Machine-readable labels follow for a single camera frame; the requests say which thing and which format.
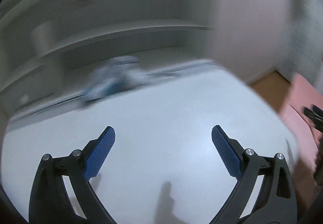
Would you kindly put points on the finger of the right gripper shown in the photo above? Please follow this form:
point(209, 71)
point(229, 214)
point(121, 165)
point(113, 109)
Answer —
point(315, 114)

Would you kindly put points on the grey white desk hutch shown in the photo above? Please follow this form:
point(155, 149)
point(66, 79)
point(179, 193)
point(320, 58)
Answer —
point(50, 48)

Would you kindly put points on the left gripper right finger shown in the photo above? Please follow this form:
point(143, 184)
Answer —
point(276, 200)

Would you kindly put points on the crumpled blue white wrapper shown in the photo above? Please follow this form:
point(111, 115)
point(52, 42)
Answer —
point(119, 74)

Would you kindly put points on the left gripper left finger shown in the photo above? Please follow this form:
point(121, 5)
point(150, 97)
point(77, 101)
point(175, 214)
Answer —
point(49, 201)

